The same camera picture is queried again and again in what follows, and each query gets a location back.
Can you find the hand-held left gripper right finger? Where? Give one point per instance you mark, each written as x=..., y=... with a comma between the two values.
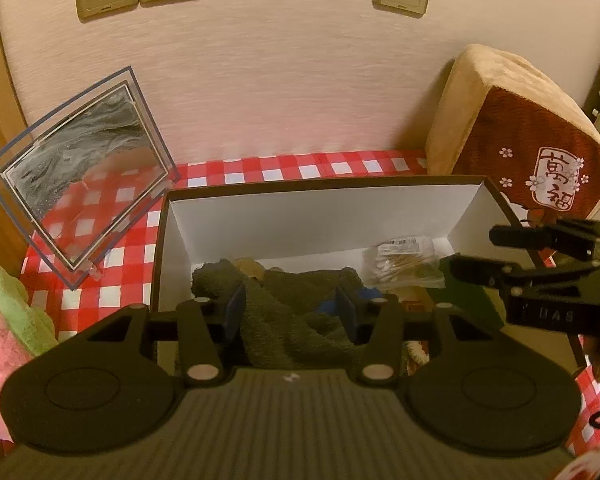
x=345, y=312

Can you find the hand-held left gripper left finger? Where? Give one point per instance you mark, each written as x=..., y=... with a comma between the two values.
x=236, y=310

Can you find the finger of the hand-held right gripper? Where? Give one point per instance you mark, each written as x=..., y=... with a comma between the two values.
x=480, y=270
x=570, y=237

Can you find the blue striped knit sock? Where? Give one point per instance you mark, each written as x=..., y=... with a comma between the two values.
x=325, y=306

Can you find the grey towel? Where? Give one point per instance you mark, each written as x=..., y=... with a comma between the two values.
x=290, y=320

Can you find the clear plastic packet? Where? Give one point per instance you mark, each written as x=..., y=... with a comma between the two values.
x=402, y=262

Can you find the white fluffy scrunchie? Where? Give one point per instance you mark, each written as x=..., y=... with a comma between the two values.
x=417, y=352

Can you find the white cardboard box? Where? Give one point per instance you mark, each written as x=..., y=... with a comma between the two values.
x=305, y=220

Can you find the person's right hand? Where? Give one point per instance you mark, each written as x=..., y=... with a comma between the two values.
x=599, y=357

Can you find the brown beige cushion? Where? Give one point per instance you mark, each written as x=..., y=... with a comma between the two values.
x=520, y=135

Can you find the red white checkered tablecloth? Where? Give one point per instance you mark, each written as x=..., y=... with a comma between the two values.
x=120, y=255

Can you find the pink plush toy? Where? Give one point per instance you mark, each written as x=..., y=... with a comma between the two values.
x=5, y=335

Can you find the clear acrylic picture frame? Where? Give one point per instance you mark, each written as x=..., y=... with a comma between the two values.
x=80, y=170

